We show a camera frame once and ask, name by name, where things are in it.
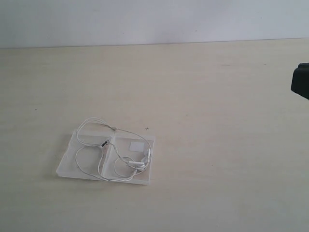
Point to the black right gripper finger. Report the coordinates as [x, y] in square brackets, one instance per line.
[300, 80]

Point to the clear open plastic case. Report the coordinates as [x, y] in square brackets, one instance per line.
[95, 155]

